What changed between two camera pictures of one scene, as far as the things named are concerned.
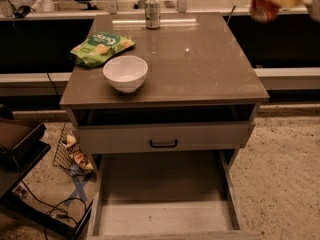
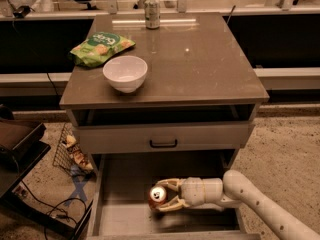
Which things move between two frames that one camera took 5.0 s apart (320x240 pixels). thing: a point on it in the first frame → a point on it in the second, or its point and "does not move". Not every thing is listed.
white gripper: x=314 y=2 → x=191 y=190
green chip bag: x=99 y=46 does not move
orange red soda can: x=262 y=9 → x=156 y=196
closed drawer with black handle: x=127 y=138 does not move
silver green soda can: x=152 y=8 does not move
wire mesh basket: x=71 y=153 does not move
